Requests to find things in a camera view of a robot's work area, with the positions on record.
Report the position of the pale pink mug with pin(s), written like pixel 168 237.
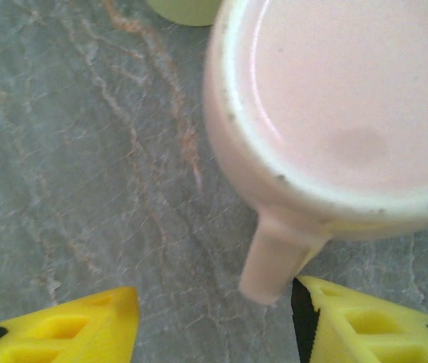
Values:
pixel 331 94

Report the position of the light green mug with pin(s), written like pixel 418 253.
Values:
pixel 183 11

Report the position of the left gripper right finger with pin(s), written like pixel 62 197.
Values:
pixel 369 332

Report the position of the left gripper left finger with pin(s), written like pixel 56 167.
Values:
pixel 66 332

